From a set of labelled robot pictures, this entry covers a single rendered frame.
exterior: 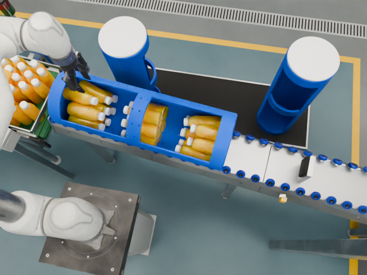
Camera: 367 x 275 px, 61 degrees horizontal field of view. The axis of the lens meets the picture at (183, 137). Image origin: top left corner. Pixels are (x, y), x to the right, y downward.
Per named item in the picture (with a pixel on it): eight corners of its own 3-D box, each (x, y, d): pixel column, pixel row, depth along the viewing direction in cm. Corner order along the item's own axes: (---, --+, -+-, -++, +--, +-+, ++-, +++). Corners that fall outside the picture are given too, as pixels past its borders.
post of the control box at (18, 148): (72, 179, 258) (1, 143, 163) (68, 178, 258) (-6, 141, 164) (74, 174, 259) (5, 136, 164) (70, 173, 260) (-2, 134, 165)
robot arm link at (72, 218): (99, 243, 132) (79, 239, 112) (58, 239, 134) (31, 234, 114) (106, 205, 138) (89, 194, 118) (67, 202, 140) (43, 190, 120)
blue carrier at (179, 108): (219, 178, 157) (225, 160, 131) (61, 131, 168) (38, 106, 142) (232, 129, 168) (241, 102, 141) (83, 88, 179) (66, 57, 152)
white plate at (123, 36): (114, 65, 171) (115, 66, 172) (156, 39, 176) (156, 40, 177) (89, 32, 179) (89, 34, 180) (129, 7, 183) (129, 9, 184)
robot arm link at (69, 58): (75, 40, 113) (81, 50, 118) (52, 34, 114) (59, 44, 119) (65, 61, 110) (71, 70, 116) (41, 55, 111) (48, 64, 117)
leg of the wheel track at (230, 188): (228, 199, 248) (238, 186, 189) (220, 197, 249) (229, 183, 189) (229, 192, 250) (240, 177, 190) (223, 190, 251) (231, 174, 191)
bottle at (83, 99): (71, 96, 163) (98, 104, 158) (62, 100, 158) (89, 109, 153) (70, 84, 160) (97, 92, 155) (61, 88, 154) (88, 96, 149)
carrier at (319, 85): (258, 100, 258) (254, 132, 249) (288, 33, 175) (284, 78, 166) (293, 106, 255) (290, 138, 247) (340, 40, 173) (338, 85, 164)
